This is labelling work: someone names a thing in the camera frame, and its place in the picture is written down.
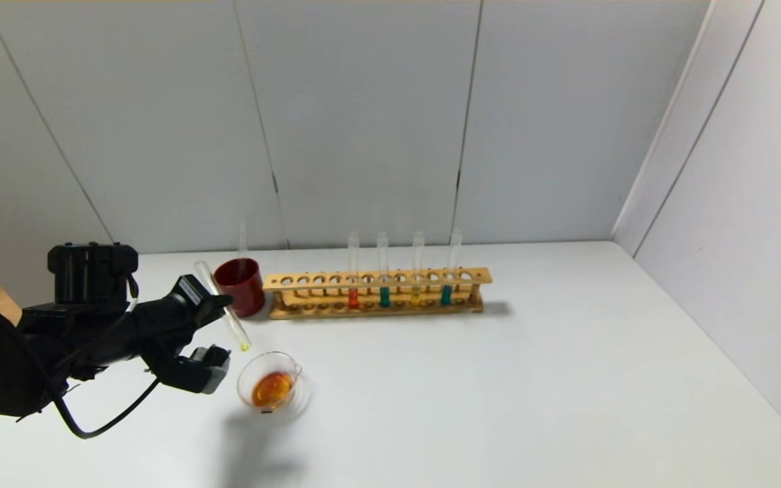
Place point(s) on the red liquid test tube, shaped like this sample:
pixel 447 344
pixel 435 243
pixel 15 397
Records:
pixel 243 244
pixel 353 298

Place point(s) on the dark red plastic cup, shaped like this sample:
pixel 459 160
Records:
pixel 245 295

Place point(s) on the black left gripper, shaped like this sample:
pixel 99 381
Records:
pixel 192 293

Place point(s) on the wooden test tube rack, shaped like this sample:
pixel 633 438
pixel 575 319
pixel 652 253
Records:
pixel 397 310

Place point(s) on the orange and black left arm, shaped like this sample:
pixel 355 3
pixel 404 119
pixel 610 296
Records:
pixel 11 366

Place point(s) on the blue-green liquid test tube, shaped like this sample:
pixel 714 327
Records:
pixel 446 295
pixel 384 296

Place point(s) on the clear glass beaker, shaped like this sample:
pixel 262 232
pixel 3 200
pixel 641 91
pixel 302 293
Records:
pixel 273 390

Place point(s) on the yellow liquid test tube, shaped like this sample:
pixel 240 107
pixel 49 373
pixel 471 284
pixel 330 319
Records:
pixel 416 295
pixel 231 318

